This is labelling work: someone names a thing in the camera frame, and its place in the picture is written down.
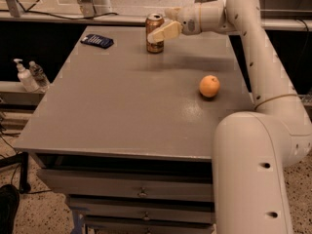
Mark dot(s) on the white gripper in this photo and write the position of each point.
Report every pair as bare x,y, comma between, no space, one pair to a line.
189,19

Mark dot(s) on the orange soda can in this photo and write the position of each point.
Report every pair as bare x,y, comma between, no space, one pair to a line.
152,22

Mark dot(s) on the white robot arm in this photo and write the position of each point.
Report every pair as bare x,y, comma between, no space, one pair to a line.
250,148

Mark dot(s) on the orange fruit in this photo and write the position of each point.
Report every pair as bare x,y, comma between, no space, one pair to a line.
209,86

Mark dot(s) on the grey drawer cabinet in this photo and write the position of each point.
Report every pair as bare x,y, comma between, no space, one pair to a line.
127,136

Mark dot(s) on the clear plastic water bottle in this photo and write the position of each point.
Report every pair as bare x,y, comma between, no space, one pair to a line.
39,75

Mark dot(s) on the white pump sanitizer bottle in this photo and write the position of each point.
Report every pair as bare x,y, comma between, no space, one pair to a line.
26,77

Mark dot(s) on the grey metal side shelf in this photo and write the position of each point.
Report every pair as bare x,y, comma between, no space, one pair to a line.
14,93

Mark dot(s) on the black bag on floor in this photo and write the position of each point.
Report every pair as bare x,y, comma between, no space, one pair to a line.
9,203

